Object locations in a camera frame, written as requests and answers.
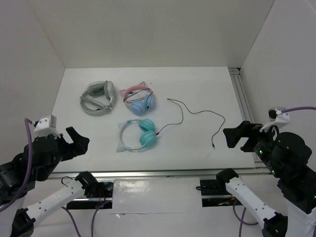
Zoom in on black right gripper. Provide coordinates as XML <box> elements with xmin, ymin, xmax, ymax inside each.
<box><xmin>222</xmin><ymin>117</ymin><xmax>283</xmax><ymax>175</ymax></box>

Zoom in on teal cat-ear headphones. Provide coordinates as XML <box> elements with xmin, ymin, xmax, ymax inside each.
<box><xmin>116</xmin><ymin>119</ymin><xmax>157</xmax><ymax>153</ymax></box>

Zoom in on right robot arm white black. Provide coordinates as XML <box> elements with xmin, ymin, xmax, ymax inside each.
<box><xmin>215</xmin><ymin>121</ymin><xmax>316</xmax><ymax>237</ymax></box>

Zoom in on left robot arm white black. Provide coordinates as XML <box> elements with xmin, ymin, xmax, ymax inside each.
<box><xmin>0</xmin><ymin>127</ymin><xmax>98</xmax><ymax>237</ymax></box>

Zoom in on grey white headphones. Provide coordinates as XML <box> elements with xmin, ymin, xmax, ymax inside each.
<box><xmin>79</xmin><ymin>80</ymin><xmax>117</xmax><ymax>117</ymax></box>

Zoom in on pink blue cat-ear headphones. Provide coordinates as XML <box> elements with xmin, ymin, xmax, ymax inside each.
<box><xmin>119</xmin><ymin>81</ymin><xmax>156</xmax><ymax>116</ymax></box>

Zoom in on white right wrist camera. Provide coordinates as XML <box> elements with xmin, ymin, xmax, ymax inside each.
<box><xmin>260</xmin><ymin>107</ymin><xmax>290</xmax><ymax>132</ymax></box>

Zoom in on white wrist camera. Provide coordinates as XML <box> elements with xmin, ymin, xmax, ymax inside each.
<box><xmin>260</xmin><ymin>107</ymin><xmax>290</xmax><ymax>132</ymax></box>
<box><xmin>34</xmin><ymin>115</ymin><xmax>60</xmax><ymax>137</ymax></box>

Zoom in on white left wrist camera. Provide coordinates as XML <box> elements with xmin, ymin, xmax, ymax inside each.
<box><xmin>34</xmin><ymin>115</ymin><xmax>60</xmax><ymax>137</ymax></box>

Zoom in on aluminium rail right side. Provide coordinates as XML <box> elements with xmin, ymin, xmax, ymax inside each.
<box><xmin>225</xmin><ymin>68</ymin><xmax>269</xmax><ymax>175</ymax></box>

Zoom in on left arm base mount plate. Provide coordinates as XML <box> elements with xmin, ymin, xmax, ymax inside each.
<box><xmin>66</xmin><ymin>181</ymin><xmax>114</xmax><ymax>210</ymax></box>

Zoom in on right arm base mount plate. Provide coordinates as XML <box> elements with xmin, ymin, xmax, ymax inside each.
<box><xmin>196</xmin><ymin>180</ymin><xmax>241</xmax><ymax>207</ymax></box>

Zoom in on aluminium rail front edge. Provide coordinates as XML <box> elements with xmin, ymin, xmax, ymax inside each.
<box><xmin>46</xmin><ymin>169</ymin><xmax>272</xmax><ymax>180</ymax></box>

